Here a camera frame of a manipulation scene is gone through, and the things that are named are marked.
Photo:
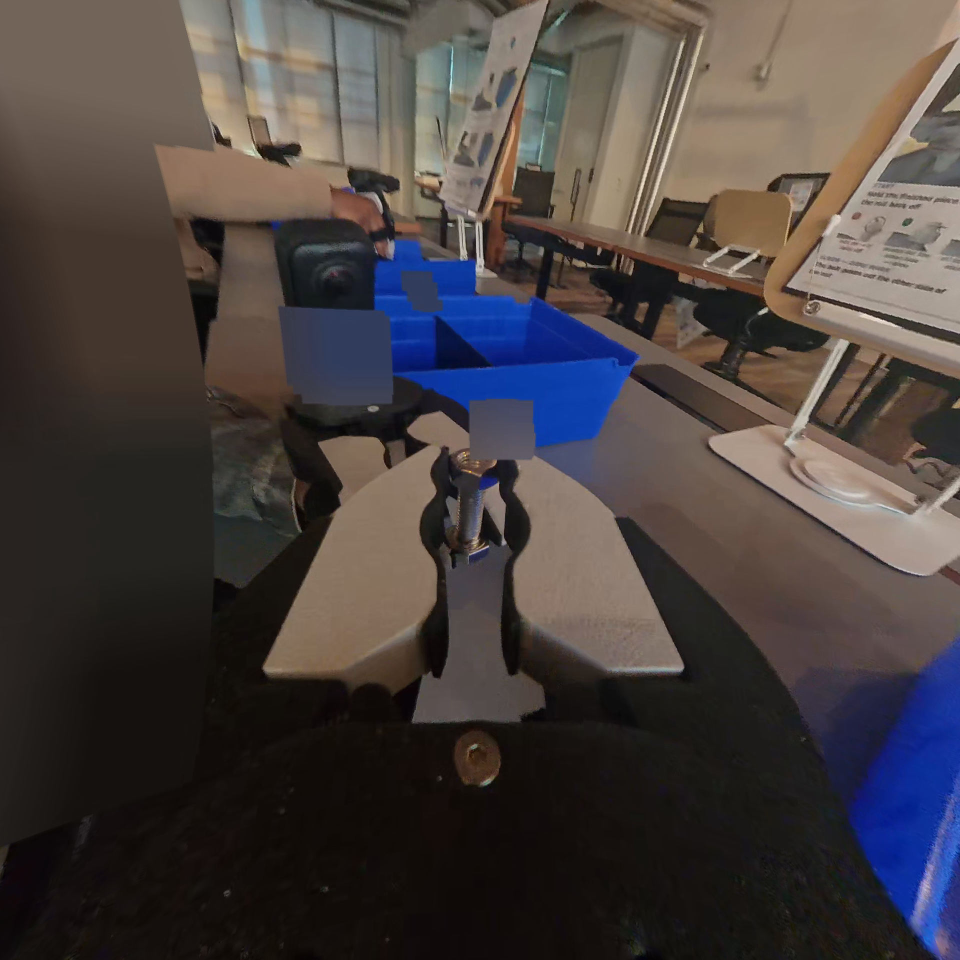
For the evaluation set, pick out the blue plastic bin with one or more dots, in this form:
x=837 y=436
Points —
x=915 y=787
x=450 y=259

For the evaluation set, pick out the wooden pillar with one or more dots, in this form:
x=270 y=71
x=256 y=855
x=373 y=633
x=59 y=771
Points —
x=506 y=187

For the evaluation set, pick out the wooden instruction board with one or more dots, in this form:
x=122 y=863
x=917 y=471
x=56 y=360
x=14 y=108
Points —
x=821 y=202

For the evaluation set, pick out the blue divided parts bin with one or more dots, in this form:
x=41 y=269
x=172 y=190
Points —
x=570 y=405

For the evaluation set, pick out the wooden desk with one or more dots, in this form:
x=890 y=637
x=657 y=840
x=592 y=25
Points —
x=637 y=244

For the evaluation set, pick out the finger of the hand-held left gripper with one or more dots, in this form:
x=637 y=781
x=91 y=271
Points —
x=439 y=431
x=352 y=461

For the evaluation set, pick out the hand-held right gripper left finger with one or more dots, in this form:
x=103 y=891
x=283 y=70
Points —
x=360 y=585

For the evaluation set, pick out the black office chair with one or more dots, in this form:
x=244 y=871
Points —
x=750 y=322
x=536 y=191
x=675 y=217

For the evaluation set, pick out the white poster stand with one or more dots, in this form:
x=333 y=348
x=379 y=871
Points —
x=465 y=240

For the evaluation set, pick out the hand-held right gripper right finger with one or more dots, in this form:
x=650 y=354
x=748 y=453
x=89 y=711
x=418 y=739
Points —
x=585 y=585

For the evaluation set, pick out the another person's forearm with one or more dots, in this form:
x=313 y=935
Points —
x=240 y=187

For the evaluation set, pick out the printed poster board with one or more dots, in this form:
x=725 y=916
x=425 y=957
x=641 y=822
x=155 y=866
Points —
x=487 y=97

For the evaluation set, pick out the wooden board on stand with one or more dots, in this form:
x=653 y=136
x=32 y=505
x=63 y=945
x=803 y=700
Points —
x=750 y=217

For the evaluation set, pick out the steel hex bolt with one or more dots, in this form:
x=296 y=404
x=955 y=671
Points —
x=470 y=517

